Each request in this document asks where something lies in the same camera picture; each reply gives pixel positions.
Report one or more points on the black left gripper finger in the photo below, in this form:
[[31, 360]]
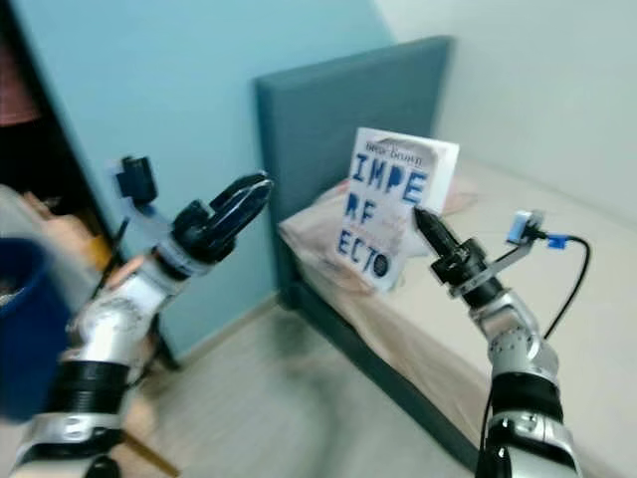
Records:
[[234, 191], [249, 211]]

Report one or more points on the dark teal bed frame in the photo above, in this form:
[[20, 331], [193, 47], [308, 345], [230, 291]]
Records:
[[358, 358]]

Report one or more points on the mattress with beige sheet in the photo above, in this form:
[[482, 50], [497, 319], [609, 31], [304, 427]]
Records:
[[597, 329]]

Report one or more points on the pink pillow with coloured dots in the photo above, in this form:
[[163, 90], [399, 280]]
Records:
[[318, 239]]

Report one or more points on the dark door frame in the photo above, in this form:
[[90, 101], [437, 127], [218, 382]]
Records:
[[50, 119]]

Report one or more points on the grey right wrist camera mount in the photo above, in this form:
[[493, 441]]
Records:
[[526, 227]]

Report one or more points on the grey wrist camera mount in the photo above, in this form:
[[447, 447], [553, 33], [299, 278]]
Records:
[[134, 179], [526, 227]]

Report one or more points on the beige skirting board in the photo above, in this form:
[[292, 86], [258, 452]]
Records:
[[239, 321]]

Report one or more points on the teal upholstered bed headboard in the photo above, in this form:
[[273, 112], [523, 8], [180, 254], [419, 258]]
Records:
[[318, 119]]

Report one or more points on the white book with blue letters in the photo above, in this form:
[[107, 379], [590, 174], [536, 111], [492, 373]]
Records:
[[388, 189]]

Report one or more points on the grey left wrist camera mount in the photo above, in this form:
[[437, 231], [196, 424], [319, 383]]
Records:
[[134, 179]]

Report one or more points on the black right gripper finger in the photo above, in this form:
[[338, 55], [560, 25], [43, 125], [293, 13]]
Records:
[[436, 233]]

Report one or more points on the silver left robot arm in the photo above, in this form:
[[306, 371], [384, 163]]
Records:
[[119, 324]]

